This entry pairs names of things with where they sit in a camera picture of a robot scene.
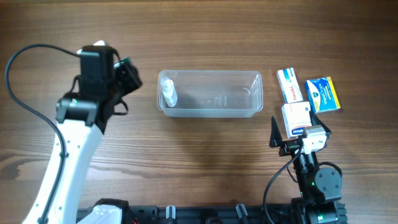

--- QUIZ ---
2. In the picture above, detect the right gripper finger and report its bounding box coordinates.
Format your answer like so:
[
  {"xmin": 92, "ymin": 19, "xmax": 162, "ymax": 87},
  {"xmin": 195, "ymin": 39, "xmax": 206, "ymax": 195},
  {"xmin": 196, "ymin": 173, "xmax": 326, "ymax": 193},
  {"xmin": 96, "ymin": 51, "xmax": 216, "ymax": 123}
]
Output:
[
  {"xmin": 309, "ymin": 111, "xmax": 331, "ymax": 136},
  {"xmin": 269, "ymin": 116, "xmax": 282, "ymax": 147}
]

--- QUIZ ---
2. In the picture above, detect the green round-logo packet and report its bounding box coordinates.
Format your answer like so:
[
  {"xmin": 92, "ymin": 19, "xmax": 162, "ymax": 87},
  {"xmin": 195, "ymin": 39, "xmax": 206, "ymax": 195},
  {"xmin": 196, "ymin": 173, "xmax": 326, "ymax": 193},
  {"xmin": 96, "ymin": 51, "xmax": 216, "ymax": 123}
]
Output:
[{"xmin": 113, "ymin": 57, "xmax": 131, "ymax": 69}]

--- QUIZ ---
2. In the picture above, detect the white orange medicine box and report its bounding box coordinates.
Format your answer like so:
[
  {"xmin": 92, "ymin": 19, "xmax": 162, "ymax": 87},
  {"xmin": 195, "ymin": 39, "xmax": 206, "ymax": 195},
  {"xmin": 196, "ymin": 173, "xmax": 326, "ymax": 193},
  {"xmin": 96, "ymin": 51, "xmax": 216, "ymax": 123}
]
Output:
[{"xmin": 281, "ymin": 101, "xmax": 312, "ymax": 138}]

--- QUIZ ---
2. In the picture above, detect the white spray bottle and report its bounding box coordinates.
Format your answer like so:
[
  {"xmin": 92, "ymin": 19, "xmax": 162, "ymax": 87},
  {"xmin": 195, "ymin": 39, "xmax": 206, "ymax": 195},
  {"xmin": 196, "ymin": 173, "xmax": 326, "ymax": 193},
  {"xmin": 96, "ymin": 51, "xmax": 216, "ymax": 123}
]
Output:
[{"xmin": 160, "ymin": 77, "xmax": 178, "ymax": 108}]

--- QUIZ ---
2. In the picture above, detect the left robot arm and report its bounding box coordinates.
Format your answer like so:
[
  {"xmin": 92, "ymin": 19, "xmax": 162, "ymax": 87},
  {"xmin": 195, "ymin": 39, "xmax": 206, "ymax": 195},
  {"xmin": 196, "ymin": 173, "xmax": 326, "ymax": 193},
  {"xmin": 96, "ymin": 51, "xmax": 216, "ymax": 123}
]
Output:
[{"xmin": 24, "ymin": 45, "xmax": 142, "ymax": 223}]

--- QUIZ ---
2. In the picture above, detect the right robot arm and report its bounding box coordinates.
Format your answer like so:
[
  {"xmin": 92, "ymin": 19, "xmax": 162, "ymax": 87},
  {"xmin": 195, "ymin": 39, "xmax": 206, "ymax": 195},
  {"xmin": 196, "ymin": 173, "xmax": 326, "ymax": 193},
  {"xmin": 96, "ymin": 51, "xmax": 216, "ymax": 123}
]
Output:
[{"xmin": 262, "ymin": 111, "xmax": 348, "ymax": 223}]

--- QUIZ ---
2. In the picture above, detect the clear plastic container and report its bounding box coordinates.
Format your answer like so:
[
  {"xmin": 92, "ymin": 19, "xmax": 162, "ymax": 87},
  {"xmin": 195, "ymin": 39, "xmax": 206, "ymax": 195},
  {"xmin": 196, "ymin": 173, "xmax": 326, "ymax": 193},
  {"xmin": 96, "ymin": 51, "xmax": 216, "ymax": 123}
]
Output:
[{"xmin": 157, "ymin": 70, "xmax": 264, "ymax": 118}]

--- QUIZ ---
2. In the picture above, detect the blue yellow VapoDrops box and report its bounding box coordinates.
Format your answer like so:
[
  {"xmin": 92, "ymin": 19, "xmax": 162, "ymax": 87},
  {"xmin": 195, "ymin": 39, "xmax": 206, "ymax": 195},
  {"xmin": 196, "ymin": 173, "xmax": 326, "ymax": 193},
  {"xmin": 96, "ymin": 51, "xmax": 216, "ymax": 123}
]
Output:
[{"xmin": 305, "ymin": 77, "xmax": 341, "ymax": 113}]

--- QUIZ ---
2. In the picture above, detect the white Panadol box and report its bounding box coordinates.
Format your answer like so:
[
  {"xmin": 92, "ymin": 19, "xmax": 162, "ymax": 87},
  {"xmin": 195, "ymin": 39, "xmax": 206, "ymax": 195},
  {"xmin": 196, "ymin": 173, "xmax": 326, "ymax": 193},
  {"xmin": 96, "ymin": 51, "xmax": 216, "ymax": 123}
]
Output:
[{"xmin": 277, "ymin": 68, "xmax": 303, "ymax": 103}]

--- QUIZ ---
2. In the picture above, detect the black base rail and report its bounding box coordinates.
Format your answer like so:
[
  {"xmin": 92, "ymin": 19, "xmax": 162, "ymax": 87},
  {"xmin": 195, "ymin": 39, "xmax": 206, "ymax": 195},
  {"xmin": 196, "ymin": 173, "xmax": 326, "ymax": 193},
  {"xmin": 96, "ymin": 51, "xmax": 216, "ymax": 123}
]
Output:
[{"xmin": 76, "ymin": 203, "xmax": 346, "ymax": 224}]

